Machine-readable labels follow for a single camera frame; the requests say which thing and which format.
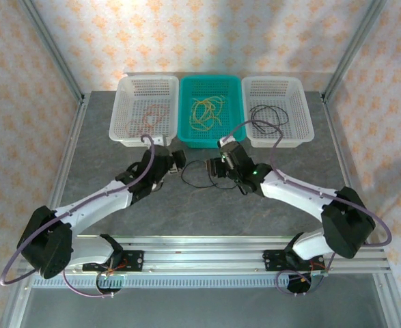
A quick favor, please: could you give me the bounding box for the thin orange cable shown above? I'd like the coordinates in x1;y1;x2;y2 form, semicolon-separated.
142;103;169;126
124;118;155;137

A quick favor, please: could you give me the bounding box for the teal perforated plastic basket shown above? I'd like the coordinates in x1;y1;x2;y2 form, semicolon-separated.
177;74;247;150

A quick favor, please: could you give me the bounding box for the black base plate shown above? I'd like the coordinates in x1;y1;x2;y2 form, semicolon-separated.
83;250;145;273
263;249;324;273

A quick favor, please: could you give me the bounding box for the aluminium table side rail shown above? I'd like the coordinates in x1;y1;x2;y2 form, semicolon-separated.
321;95;372;245
36;97;92;247

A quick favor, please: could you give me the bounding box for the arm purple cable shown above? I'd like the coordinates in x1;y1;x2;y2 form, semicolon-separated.
0;135;156;298
220;121;392;297

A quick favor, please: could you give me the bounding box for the aluminium frame post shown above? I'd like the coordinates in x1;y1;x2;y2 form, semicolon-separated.
322;0;389;103
17;0;87;103

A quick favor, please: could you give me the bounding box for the grey slotted cable duct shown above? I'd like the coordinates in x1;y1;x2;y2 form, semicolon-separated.
27;275;326;288

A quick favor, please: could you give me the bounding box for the aluminium mounting rail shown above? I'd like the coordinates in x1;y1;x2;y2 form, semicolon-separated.
18;234;391;275

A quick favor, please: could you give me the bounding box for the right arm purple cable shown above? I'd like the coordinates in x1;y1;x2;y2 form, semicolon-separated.
220;121;392;297

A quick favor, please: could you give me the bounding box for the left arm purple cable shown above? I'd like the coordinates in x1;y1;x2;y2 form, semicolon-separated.
0;135;156;298

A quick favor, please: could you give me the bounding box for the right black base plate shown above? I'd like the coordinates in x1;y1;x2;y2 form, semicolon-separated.
263;249;324;273

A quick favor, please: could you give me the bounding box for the white perforated plastic basket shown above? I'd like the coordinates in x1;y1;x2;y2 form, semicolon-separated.
240;75;316;148
108;75;180;148

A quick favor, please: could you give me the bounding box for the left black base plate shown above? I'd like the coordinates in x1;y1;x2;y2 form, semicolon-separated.
83;250;145;273

